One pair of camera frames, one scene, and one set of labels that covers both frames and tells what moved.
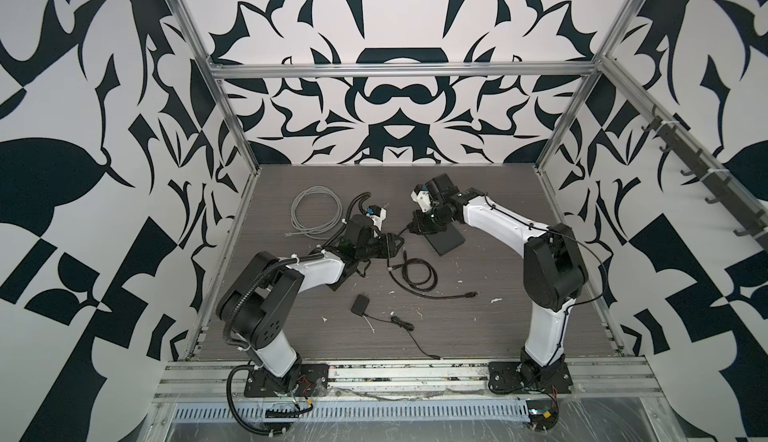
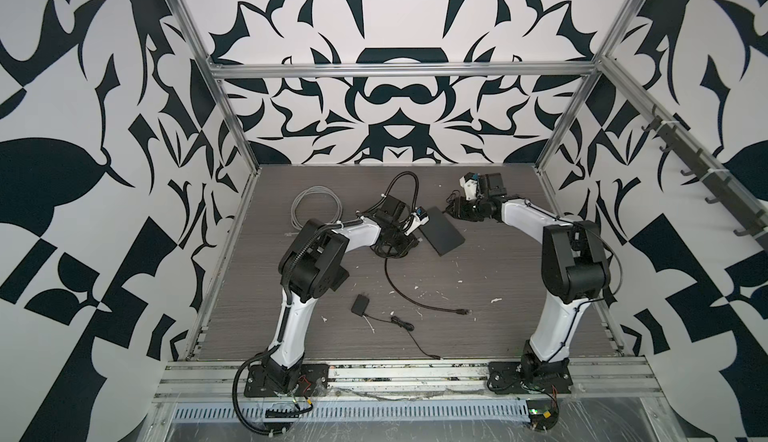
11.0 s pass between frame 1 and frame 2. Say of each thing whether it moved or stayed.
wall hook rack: stayed
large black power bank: stayed
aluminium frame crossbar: stayed
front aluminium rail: stayed
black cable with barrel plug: moved
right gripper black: moved
